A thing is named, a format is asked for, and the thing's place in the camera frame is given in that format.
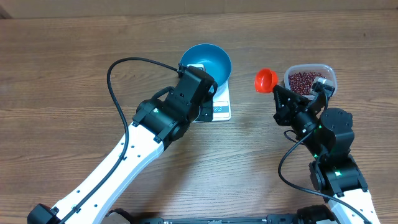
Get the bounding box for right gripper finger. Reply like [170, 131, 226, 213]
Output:
[273, 90, 284, 109]
[273, 85, 308, 101]

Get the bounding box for red measuring scoop blue handle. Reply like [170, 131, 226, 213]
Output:
[254, 68, 279, 93]

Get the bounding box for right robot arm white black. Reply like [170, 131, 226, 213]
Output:
[272, 83, 379, 223]

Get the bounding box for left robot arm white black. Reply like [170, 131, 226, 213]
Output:
[27, 65, 217, 224]

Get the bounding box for white digital kitchen scale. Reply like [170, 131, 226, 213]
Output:
[194, 82, 231, 123]

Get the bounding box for blue plastic bowl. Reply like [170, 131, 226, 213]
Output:
[180, 44, 232, 93]

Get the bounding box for red adzuki beans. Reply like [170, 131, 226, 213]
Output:
[288, 72, 324, 95]

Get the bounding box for clear plastic container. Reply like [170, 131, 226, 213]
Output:
[284, 63, 338, 100]

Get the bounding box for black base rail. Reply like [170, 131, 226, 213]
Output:
[105, 205, 340, 224]

